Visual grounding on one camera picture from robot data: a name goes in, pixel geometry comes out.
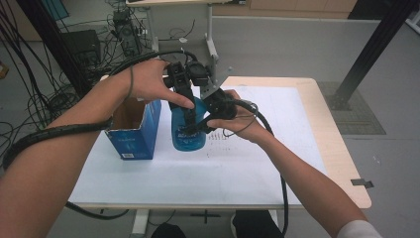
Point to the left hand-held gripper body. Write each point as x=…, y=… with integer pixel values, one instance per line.
x=185, y=76

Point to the blue cardboard box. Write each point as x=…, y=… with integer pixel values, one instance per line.
x=132, y=142

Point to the white desk with metal legs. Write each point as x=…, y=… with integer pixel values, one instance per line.
x=210, y=20

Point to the person's left leg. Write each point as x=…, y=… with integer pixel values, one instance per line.
x=168, y=231

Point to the black metal post with base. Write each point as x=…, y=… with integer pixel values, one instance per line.
x=387, y=29

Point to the blue bottle with white cap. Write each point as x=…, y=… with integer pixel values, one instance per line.
x=185, y=142

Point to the white shirt sleeve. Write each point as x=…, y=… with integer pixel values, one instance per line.
x=360, y=229

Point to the white table leg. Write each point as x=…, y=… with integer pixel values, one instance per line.
x=273, y=214
x=140, y=223

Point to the white paper sheet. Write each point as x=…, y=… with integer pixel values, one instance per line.
x=214, y=175

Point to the person's left hand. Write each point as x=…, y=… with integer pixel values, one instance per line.
x=148, y=82

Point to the person's leg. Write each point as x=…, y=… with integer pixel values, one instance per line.
x=254, y=226
x=168, y=231

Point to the black tape strip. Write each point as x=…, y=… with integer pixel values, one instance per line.
x=361, y=182

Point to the black computer tower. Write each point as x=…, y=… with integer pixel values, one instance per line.
x=127, y=33

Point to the person's right hand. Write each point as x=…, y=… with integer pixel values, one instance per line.
x=246, y=127

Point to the black equipment case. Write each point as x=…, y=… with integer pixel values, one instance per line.
x=82, y=43

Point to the teal panel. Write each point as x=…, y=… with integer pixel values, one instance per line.
x=54, y=8

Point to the dark grey floor mat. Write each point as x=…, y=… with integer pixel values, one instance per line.
x=360, y=122

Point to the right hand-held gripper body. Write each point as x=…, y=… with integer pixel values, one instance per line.
x=221, y=105

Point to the person's right leg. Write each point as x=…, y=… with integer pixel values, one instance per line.
x=254, y=226

